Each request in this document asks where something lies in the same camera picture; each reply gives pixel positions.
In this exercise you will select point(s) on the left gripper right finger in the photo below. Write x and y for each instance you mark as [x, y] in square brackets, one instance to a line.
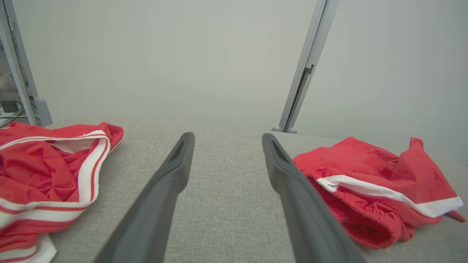
[310, 226]

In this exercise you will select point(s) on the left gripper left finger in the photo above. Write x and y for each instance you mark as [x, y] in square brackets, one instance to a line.
[146, 226]

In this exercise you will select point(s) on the red shorts with white band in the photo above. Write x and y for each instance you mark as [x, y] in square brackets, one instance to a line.
[365, 160]

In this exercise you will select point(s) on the red basketball jersey striped trim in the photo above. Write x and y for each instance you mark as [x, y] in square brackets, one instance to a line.
[36, 175]

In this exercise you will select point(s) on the black power adapter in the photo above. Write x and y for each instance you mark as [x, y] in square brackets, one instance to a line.
[9, 106]

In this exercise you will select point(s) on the grey rounded post foot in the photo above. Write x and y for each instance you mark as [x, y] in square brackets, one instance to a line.
[276, 128]
[291, 130]

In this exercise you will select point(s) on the grey metal partition post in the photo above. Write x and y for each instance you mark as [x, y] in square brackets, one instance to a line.
[310, 54]

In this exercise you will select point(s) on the grey side partition frame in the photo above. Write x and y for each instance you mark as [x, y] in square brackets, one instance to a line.
[18, 73]

